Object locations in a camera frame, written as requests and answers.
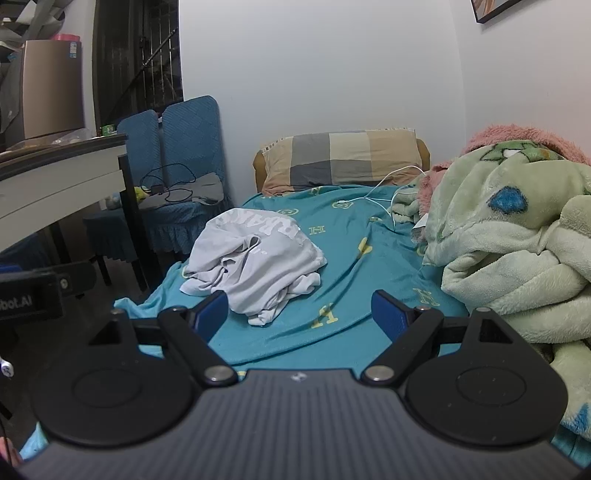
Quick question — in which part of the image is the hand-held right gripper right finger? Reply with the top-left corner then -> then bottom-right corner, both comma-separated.
360,289 -> 515,387

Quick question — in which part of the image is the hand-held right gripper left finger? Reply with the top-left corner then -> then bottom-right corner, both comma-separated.
88,291 -> 239,387

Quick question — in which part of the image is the white t-shirt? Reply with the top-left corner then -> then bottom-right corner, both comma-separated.
179,208 -> 328,328

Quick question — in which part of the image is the teal printed bed sheet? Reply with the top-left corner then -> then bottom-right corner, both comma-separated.
18,185 -> 591,472

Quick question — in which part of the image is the white table with black legs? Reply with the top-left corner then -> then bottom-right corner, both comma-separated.
0,134 -> 160,292

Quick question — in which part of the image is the grey cloth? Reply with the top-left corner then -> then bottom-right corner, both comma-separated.
141,173 -> 225,209

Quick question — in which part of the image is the yellow-green plush toy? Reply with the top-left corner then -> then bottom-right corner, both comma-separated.
107,187 -> 151,208

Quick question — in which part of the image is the green fleece blanket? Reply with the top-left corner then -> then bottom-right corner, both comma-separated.
390,139 -> 591,439

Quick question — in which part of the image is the brown bed headboard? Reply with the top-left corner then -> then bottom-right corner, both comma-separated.
252,137 -> 431,195

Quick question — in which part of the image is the plaid pillow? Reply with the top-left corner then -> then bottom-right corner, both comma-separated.
259,129 -> 424,195

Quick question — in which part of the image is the wide blue covered chair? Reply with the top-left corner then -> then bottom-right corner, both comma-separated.
139,95 -> 237,256

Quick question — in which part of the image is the narrow blue covered chair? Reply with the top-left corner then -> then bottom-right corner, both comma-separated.
83,110 -> 163,268

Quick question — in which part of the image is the brown cardboard box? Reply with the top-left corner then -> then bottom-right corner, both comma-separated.
4,39 -> 86,145

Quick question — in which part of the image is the pink fleece blanket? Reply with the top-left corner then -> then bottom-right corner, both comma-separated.
418,124 -> 591,217

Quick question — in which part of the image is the dark barred window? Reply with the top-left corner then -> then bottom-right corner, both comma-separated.
92,0 -> 184,131

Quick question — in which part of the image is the white charging cable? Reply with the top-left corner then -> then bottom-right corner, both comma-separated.
336,166 -> 428,232

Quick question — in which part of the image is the framed wall picture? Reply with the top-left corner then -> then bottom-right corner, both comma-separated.
471,0 -> 523,24

